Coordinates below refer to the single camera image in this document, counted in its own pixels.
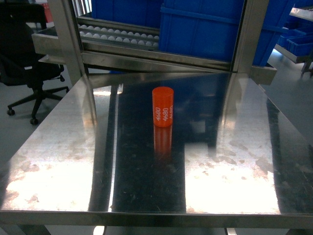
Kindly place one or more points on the rear blue plastic crate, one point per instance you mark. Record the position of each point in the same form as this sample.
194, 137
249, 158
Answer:
138, 12

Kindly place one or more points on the small blue parts bin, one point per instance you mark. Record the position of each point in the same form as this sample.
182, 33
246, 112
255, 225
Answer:
297, 41

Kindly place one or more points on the steel roller rack frame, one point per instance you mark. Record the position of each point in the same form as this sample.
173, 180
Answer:
62, 44

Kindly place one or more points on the black office chair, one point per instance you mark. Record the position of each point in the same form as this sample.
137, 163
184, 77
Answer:
19, 63

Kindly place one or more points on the orange cylindrical capacitor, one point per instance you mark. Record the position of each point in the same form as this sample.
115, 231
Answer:
163, 106

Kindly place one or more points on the large blue plastic crate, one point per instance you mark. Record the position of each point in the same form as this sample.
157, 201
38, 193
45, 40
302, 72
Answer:
208, 28

